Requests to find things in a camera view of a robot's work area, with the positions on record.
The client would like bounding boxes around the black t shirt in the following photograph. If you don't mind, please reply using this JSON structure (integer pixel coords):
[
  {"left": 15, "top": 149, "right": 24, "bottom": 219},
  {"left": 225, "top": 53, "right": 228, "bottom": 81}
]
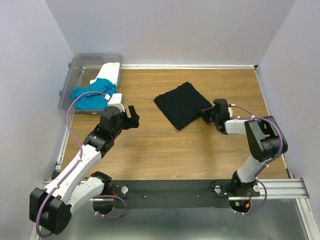
[{"left": 154, "top": 82, "right": 212, "bottom": 130}]

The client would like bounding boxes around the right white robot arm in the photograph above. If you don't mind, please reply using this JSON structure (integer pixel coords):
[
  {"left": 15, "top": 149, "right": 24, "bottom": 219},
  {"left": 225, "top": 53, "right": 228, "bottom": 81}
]
[{"left": 201, "top": 104, "right": 288, "bottom": 196}]

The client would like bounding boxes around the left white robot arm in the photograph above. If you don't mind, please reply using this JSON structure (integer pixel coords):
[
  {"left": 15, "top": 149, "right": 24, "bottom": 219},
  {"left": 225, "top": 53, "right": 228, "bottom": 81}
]
[{"left": 29, "top": 105, "right": 140, "bottom": 238}]

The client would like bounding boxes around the teal t shirt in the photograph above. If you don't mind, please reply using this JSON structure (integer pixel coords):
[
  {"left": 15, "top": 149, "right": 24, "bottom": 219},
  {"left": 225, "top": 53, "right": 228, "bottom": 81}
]
[{"left": 71, "top": 78, "right": 117, "bottom": 110}]

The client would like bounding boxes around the white t shirt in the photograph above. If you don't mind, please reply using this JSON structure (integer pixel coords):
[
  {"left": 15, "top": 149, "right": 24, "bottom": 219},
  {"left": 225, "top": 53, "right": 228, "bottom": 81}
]
[{"left": 89, "top": 62, "right": 121, "bottom": 86}]

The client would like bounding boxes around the clear plastic storage bin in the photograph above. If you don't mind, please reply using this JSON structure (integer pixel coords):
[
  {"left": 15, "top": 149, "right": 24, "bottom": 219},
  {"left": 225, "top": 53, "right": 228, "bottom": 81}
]
[{"left": 58, "top": 53, "right": 123, "bottom": 112}]

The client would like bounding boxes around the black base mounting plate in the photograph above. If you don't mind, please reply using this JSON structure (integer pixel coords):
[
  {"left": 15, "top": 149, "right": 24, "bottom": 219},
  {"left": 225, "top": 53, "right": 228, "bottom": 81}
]
[{"left": 82, "top": 179, "right": 261, "bottom": 215}]

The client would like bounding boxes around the aluminium frame rail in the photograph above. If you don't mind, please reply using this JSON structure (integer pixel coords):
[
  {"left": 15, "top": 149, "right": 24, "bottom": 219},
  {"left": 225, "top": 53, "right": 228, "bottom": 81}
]
[{"left": 28, "top": 159, "right": 311, "bottom": 240}]

